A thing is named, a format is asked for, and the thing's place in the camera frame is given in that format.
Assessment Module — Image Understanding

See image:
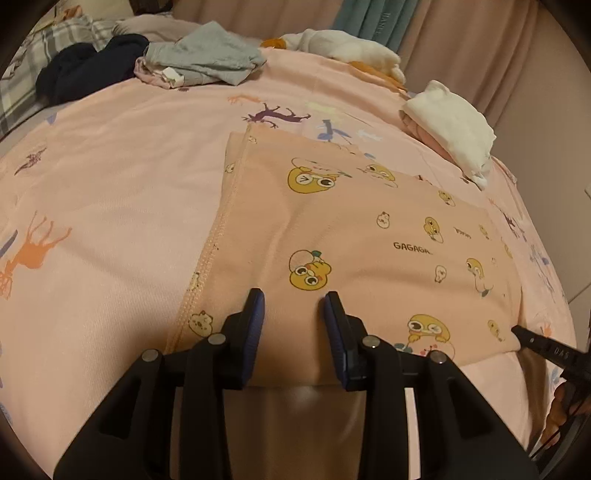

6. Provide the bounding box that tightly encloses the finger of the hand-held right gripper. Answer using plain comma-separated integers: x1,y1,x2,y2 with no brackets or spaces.
510,325,552,364

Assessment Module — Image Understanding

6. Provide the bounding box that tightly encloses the teal curtain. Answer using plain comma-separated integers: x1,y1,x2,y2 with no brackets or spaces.
332,0,419,47

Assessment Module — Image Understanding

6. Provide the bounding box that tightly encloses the pink folded garment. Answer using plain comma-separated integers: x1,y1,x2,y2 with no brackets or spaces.
401,111,462,160

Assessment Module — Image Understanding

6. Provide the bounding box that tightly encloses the beige curtain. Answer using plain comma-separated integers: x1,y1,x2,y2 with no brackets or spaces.
175,0,342,42
397,0,591,153

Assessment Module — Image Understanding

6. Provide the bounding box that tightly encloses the person's right hand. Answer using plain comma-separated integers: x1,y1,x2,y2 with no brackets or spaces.
540,383,576,450

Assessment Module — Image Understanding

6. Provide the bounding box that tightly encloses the navy garment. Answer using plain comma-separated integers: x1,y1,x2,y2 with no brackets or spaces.
36,33,151,104

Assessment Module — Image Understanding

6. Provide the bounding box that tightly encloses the grey garment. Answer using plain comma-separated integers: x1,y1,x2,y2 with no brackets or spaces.
134,22,269,86

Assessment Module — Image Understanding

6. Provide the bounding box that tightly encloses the cream folded garment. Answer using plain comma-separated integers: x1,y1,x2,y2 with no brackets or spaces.
404,80,497,190

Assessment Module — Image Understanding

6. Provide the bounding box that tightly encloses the mauve cloth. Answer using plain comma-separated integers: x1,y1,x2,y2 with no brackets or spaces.
113,13,195,42

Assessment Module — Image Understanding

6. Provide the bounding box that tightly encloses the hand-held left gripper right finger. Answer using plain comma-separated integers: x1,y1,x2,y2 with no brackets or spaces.
322,291,539,480

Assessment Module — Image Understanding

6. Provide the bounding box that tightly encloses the pink animal print blanket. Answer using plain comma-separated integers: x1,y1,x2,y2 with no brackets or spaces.
0,46,580,480

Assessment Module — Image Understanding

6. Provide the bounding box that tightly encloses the white orange plush toy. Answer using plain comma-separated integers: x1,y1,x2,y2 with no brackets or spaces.
261,28,407,88

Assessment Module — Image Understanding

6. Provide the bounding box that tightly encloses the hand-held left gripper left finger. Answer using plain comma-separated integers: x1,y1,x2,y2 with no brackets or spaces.
53,288,266,480

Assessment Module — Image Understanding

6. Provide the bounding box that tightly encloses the pink duck print garment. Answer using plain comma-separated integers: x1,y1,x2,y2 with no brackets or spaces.
164,124,525,386

